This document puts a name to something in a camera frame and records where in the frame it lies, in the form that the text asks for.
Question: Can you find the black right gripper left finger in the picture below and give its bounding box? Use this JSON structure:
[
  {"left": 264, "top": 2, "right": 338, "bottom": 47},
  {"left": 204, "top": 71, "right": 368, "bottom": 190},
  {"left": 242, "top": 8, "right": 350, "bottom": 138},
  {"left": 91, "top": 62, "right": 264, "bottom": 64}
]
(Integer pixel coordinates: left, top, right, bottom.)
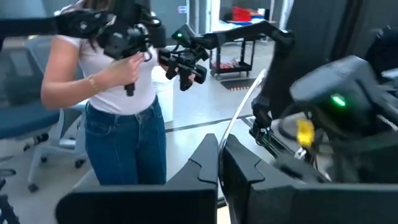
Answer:
[{"left": 55, "top": 133, "right": 220, "bottom": 224}]

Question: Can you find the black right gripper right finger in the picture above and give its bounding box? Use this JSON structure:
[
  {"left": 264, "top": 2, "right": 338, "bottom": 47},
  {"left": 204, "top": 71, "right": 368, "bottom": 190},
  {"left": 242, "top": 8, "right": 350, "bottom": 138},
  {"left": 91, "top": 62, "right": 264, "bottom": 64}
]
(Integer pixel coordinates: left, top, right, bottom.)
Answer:
[{"left": 221, "top": 133, "right": 398, "bottom": 224}]

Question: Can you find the person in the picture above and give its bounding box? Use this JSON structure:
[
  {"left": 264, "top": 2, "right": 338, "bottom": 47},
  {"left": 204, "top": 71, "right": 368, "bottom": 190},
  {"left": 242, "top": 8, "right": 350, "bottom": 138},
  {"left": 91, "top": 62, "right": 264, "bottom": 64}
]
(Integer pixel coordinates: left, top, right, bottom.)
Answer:
[{"left": 40, "top": 0, "right": 169, "bottom": 187}]

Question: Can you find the yellow tag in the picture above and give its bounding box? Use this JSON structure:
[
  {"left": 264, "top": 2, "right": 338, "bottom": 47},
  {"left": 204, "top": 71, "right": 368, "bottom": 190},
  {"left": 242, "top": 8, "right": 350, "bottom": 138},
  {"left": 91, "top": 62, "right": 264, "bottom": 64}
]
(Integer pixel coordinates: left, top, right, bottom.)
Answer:
[{"left": 295, "top": 119, "right": 315, "bottom": 147}]

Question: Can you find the black stand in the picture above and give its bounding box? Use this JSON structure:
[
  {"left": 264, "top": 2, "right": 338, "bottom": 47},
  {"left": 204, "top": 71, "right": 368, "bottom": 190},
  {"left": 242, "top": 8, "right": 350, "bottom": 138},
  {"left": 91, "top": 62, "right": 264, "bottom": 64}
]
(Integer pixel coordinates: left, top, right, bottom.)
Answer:
[{"left": 0, "top": 167, "right": 21, "bottom": 224}]

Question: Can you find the black floor mat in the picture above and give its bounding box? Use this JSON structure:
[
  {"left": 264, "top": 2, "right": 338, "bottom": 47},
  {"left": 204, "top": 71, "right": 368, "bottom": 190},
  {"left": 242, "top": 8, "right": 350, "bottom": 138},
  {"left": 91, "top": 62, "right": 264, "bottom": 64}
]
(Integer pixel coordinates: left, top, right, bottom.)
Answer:
[{"left": 220, "top": 77, "right": 259, "bottom": 92}]

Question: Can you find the blue office chair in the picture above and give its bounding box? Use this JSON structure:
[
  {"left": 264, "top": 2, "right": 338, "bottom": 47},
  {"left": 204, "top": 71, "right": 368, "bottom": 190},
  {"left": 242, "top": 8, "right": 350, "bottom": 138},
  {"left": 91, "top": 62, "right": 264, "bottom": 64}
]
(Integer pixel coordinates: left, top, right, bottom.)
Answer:
[{"left": 0, "top": 34, "right": 90, "bottom": 194}]

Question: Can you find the black utility cart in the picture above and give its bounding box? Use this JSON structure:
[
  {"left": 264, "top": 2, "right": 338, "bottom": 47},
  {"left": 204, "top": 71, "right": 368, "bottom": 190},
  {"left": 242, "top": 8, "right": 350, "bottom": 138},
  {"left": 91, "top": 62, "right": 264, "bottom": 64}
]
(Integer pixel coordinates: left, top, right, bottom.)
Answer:
[{"left": 210, "top": 39, "right": 253, "bottom": 81}]

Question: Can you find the red plastic bin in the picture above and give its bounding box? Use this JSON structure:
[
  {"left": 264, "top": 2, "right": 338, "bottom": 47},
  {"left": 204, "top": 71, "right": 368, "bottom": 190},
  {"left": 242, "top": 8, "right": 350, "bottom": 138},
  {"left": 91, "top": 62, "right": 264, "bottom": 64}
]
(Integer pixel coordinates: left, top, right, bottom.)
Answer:
[{"left": 231, "top": 6, "right": 252, "bottom": 22}]

